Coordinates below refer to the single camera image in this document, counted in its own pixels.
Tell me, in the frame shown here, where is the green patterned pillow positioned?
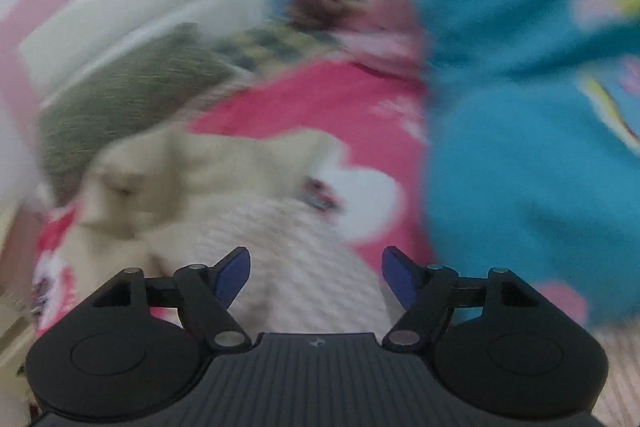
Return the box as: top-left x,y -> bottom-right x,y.
37,24 -> 251,208

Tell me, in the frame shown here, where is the pink floral blanket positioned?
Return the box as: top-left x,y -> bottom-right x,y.
30,57 -> 436,338

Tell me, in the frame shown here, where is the cream garment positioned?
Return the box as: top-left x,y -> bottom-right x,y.
75,127 -> 346,278

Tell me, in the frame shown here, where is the blue and pink dotted quilt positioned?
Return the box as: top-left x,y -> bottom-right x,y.
395,0 -> 640,333

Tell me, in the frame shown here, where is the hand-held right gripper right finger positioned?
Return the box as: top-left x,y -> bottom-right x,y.
381,246 -> 538,353

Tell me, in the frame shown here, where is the beige white checked coat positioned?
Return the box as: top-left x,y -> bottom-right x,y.
150,197 -> 396,335

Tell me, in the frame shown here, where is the light pink pillow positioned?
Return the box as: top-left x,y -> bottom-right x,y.
340,0 -> 426,78

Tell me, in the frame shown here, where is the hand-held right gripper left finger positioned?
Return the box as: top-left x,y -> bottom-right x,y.
92,247 -> 252,350

